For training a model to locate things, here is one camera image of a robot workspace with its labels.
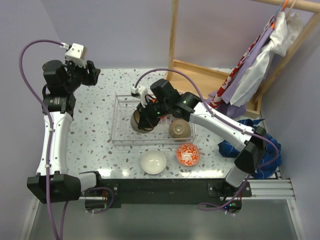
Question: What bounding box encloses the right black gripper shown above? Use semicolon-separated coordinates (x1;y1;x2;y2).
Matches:
137;98;170;130

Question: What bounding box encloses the brown striped bowl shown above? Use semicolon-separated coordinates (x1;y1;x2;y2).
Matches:
130;110;154;134

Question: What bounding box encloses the clear wire dish rack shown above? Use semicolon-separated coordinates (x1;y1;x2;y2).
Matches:
110;94;197;147

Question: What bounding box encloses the black bowl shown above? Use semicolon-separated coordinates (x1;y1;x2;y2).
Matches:
168;119;192;139

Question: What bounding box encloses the red floral white bowl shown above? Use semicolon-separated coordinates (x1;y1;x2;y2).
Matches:
175;143;200;167

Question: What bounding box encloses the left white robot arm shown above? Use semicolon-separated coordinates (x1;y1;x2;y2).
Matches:
27;60;104;204

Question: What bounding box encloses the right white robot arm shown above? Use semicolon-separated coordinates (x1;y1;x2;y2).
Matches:
131;79;267;197

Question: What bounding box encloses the wooden clothes rack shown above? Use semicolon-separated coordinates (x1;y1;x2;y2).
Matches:
168;0;320;118

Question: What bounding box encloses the red white patterned garment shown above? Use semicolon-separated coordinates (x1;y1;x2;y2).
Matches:
207;20;273;109

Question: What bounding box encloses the lilac hanging garment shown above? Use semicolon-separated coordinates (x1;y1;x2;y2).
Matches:
206;27;274;119

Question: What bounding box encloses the blue checked cloth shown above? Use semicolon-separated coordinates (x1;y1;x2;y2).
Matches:
218;118;282;180

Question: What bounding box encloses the white hanging garment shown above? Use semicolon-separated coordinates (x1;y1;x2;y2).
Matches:
236;12;304;104

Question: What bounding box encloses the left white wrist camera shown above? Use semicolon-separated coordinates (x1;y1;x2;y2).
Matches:
61;42;88;68

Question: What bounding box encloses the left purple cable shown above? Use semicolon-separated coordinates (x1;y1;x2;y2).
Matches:
19;39;116;240

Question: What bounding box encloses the purple cable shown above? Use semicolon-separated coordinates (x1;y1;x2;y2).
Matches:
134;68;280;213
19;39;116;240

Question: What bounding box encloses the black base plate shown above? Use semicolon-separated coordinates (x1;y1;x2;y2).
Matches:
83;178;252;214

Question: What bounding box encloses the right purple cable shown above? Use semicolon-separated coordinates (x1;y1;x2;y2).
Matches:
134;68;280;213

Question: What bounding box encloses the aluminium rail frame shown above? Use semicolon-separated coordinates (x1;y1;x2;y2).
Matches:
18;109;297;240

